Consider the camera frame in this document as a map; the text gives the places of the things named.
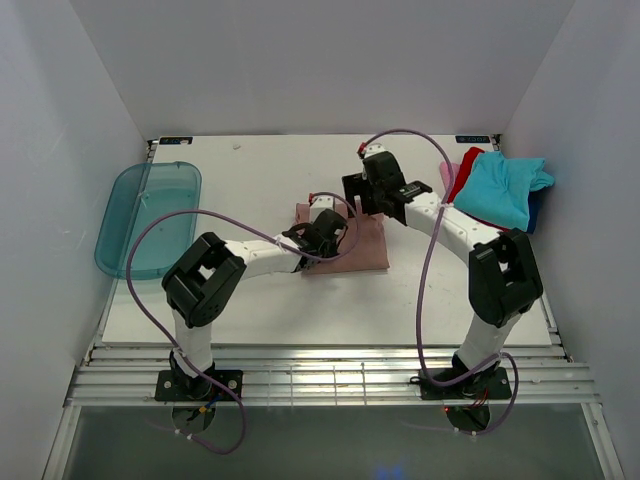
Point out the dusty pink t shirt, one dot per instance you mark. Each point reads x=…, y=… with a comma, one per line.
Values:
x=369, y=253

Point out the aluminium rail frame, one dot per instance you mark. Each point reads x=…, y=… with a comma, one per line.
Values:
x=275, y=376

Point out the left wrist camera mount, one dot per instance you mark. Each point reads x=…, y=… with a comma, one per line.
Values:
x=319, y=202

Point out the light pink folded t shirt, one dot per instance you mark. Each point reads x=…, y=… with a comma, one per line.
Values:
x=448, y=173

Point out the dark blue folded t shirt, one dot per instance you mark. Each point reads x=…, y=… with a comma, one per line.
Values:
x=535, y=202

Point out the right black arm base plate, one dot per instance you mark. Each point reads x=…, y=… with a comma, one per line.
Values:
x=489, y=385

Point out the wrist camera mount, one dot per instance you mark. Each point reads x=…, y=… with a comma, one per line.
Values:
x=319, y=202
x=366, y=150

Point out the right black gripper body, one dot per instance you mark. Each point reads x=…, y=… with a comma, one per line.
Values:
x=372, y=194

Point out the cyan folded t shirt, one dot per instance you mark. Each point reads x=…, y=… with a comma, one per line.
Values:
x=537, y=178

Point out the red folded t shirt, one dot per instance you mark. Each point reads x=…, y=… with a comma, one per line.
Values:
x=491, y=188

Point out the teal plastic tray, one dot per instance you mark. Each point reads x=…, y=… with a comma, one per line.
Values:
x=140, y=195

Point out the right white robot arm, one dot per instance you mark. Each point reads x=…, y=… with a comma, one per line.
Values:
x=503, y=277

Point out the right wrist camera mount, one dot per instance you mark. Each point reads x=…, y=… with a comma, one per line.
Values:
x=366, y=150

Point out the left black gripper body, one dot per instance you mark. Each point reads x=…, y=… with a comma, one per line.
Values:
x=329, y=251

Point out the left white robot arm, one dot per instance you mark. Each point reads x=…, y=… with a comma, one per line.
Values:
x=201, y=283

